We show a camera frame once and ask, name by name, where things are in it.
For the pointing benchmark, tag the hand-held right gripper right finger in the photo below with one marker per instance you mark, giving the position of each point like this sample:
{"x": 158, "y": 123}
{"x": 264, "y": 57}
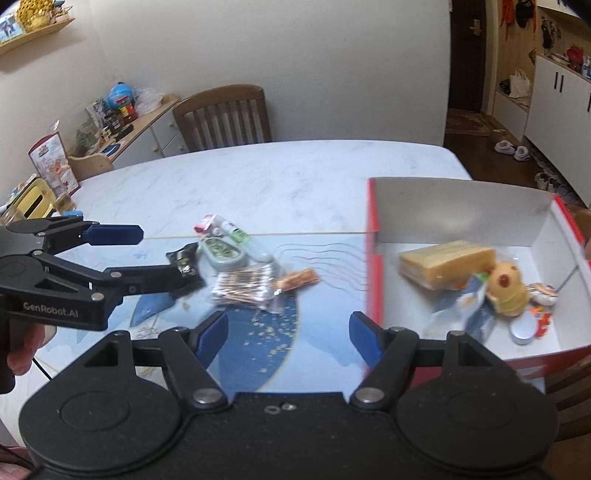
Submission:
{"x": 364, "y": 337}

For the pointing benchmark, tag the red hat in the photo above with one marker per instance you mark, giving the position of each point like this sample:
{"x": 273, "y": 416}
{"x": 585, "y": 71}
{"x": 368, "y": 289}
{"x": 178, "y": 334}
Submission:
{"x": 508, "y": 11}

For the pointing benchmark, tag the red-capped jar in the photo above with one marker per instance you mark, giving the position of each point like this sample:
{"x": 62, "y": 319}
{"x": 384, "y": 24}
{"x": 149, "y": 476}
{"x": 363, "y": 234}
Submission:
{"x": 129, "y": 113}

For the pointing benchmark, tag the bag of cotton swabs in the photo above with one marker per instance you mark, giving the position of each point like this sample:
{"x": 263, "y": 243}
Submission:
{"x": 242, "y": 286}

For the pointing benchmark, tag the blue globe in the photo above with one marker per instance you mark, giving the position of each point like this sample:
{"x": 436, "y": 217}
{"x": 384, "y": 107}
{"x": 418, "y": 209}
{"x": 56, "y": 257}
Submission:
{"x": 122, "y": 94}

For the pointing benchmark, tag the clear plastic bag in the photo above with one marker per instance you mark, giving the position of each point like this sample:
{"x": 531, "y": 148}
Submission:
{"x": 150, "y": 99}

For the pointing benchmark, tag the wooden sideboard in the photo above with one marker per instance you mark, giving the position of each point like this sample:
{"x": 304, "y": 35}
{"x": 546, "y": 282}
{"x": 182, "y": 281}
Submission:
{"x": 161, "y": 129}

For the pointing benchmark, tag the round silver tin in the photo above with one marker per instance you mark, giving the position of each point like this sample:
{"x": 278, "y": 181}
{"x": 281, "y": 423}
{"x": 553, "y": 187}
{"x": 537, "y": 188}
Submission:
{"x": 524, "y": 330}

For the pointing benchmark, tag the wooden wall shelf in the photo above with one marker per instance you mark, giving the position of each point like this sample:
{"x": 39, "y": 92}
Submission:
{"x": 41, "y": 39}

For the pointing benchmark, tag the white lower cabinet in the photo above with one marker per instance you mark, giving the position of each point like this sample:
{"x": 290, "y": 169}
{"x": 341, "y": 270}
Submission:
{"x": 554, "y": 106}

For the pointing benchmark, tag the red printed card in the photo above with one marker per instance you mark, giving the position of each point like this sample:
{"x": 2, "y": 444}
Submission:
{"x": 53, "y": 161}

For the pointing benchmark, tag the yellow plush toy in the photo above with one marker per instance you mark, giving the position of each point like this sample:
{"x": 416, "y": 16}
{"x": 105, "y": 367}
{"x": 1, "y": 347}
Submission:
{"x": 505, "y": 286}

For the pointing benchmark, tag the dark slatted wooden chair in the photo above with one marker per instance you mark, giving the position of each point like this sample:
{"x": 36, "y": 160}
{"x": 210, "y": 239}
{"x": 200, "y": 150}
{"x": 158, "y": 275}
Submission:
{"x": 221, "y": 97}

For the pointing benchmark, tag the red cardboard box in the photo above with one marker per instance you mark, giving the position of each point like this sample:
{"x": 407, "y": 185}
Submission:
{"x": 461, "y": 203}

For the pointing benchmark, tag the blue plastic clip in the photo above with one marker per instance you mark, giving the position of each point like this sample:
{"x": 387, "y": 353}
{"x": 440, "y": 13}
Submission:
{"x": 71, "y": 213}

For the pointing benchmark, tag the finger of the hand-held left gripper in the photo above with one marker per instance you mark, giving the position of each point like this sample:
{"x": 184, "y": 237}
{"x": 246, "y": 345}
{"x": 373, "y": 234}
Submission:
{"x": 138, "y": 279}
{"x": 115, "y": 234}

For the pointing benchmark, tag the packaged yellow cake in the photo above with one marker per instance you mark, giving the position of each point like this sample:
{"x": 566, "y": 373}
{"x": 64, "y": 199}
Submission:
{"x": 443, "y": 263}

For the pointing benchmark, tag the patterned rug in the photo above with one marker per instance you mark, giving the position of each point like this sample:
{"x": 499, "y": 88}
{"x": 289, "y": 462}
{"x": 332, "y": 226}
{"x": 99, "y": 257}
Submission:
{"x": 466, "y": 123}

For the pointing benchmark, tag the round-backed wooden chair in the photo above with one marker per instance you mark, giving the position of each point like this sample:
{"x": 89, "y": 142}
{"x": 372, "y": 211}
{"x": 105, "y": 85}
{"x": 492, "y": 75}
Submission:
{"x": 572, "y": 392}

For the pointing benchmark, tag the white glue tube green label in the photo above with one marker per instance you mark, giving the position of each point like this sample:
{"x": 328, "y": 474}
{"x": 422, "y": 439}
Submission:
{"x": 238, "y": 234}

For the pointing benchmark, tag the dark door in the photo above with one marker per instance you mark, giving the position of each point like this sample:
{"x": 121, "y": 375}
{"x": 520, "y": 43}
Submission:
{"x": 466, "y": 55}

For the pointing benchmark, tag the grey-green oval case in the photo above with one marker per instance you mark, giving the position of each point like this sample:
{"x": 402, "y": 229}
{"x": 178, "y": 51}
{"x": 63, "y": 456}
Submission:
{"x": 221, "y": 251}

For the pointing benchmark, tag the black cap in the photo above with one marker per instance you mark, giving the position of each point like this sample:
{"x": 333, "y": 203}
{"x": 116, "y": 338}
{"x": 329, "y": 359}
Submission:
{"x": 525, "y": 11}

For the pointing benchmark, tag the blue dish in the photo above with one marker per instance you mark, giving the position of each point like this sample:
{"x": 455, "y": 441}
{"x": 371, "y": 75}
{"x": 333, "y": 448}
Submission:
{"x": 110, "y": 149}

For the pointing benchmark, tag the orange snack packet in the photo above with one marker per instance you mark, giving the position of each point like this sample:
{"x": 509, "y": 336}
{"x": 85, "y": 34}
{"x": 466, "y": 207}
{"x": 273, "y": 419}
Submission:
{"x": 298, "y": 279}

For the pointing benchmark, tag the pink sachet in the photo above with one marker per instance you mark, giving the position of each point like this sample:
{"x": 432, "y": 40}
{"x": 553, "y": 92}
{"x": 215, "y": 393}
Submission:
{"x": 205, "y": 224}

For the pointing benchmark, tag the grey slipper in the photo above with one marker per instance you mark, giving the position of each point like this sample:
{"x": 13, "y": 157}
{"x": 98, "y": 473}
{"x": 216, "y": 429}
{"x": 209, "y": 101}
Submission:
{"x": 504, "y": 147}
{"x": 521, "y": 153}

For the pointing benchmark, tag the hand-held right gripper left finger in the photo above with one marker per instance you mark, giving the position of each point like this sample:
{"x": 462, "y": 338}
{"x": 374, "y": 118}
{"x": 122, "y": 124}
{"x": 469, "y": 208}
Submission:
{"x": 214, "y": 332}

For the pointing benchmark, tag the glass cup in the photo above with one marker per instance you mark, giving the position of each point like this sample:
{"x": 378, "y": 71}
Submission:
{"x": 64, "y": 199}

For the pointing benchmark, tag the small light wooden seat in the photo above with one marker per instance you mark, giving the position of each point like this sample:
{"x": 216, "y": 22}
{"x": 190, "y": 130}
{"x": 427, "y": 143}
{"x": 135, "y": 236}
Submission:
{"x": 92, "y": 164}

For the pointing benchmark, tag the yellow tissue box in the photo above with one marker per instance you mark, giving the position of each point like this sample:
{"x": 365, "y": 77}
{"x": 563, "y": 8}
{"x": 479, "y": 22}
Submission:
{"x": 32, "y": 198}

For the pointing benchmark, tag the person's left hand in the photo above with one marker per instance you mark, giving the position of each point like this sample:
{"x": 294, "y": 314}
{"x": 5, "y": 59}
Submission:
{"x": 30, "y": 344}

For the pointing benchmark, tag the black snack packet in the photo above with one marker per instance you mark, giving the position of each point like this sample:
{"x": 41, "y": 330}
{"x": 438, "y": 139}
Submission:
{"x": 187, "y": 265}

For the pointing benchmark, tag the white tote bag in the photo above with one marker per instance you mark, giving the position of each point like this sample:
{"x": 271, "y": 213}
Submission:
{"x": 519, "y": 85}

